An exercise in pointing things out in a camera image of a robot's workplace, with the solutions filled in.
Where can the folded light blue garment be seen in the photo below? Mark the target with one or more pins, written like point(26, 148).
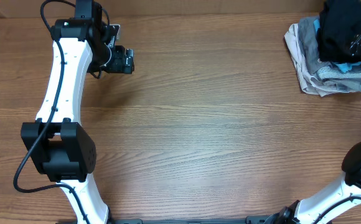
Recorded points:
point(343, 67)

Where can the folded patterned grey garment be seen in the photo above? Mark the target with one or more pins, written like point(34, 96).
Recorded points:
point(331, 72)

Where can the folded beige garment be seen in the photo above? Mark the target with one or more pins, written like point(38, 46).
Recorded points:
point(309, 83)

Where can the black t-shirt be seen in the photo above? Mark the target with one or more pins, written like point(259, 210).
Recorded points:
point(340, 22)

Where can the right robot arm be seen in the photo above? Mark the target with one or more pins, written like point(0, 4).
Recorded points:
point(336, 198)

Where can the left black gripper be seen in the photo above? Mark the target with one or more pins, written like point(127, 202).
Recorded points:
point(121, 63)

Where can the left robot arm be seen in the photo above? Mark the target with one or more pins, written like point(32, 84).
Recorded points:
point(56, 142)

